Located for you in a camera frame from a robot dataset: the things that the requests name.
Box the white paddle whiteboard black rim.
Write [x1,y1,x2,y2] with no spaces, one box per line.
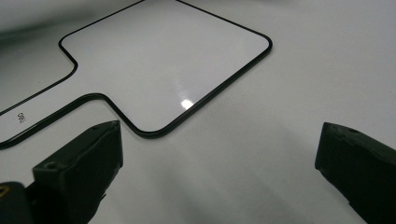
[0,0,274,150]

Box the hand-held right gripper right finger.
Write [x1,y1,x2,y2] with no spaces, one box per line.
[315,121,396,224]

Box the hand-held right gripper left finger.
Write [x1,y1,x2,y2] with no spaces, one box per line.
[32,119,124,224]

